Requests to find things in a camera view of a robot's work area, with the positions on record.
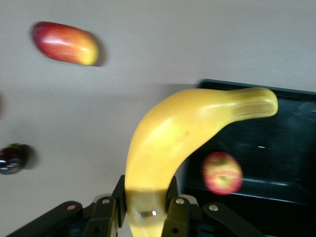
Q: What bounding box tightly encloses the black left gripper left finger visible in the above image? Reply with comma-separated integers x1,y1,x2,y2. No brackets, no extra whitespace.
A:
7,174,128,237

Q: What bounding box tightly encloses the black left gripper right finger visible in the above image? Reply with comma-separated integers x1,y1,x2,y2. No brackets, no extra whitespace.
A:
161,175,265,237

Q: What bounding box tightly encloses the red yellow striped apple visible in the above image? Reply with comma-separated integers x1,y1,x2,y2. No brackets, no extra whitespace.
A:
201,151,244,196

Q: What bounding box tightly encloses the yellow banana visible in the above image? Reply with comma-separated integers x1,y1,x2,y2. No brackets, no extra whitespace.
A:
124,87,279,237

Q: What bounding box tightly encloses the black plastic box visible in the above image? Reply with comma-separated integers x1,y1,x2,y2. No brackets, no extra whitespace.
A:
181,79,316,237

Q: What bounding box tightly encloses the dark purple mangosteen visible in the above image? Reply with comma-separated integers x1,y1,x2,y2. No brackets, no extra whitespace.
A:
0,143,34,175

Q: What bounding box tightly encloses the red yellow mango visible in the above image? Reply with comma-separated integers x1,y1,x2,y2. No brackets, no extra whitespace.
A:
31,21,100,66

